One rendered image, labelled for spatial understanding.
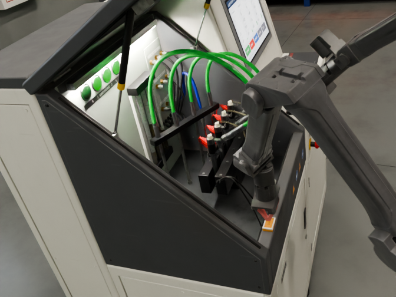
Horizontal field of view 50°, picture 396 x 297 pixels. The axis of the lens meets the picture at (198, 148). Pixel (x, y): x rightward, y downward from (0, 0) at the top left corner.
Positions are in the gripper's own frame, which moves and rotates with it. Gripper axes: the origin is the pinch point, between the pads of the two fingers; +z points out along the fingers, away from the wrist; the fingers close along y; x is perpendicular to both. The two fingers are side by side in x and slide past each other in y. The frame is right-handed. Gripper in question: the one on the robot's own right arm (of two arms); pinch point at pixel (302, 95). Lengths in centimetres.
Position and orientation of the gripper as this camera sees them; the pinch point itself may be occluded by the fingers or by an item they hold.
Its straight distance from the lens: 140.6
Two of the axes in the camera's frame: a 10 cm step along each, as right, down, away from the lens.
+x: -5.7, 5.2, -6.4
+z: -4.4, 4.6, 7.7
